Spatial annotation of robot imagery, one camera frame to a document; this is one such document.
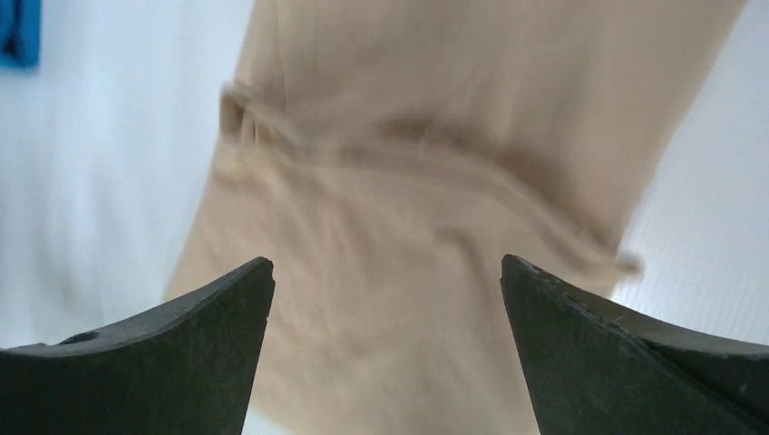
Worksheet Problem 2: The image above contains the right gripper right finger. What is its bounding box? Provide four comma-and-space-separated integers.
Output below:
501, 255, 768, 435

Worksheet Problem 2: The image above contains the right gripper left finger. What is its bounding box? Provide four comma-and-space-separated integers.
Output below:
1, 258, 275, 435

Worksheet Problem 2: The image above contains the beige t-shirt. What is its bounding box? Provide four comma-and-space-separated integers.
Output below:
167, 1, 745, 434

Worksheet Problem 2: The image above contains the folded blue t-shirt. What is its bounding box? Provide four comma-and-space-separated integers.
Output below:
1, 0, 42, 70

